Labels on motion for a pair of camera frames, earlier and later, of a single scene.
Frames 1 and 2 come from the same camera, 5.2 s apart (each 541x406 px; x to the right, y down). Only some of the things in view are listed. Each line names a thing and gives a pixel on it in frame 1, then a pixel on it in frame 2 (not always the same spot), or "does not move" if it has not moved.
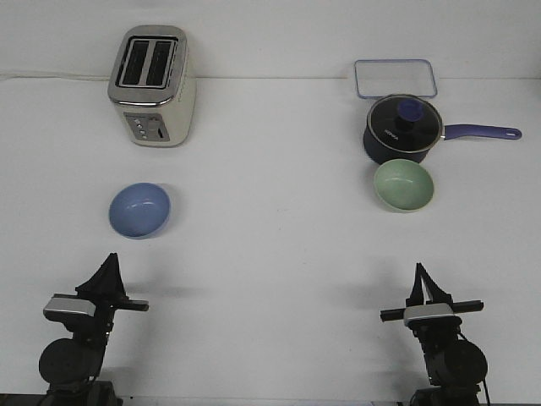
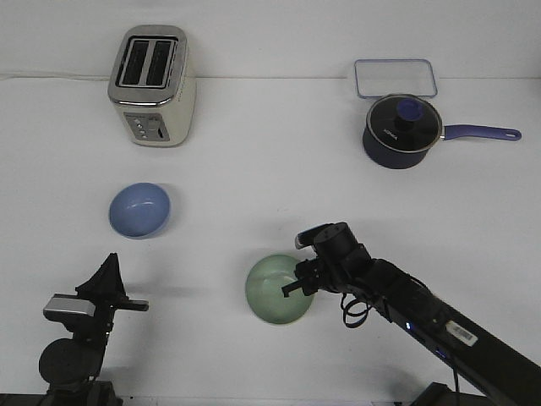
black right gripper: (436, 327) → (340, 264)
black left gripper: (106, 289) does not move
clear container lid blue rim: (379, 78) does not move
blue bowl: (139, 210) does not move
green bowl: (403, 184) → (264, 290)
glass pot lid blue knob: (405, 123) does not move
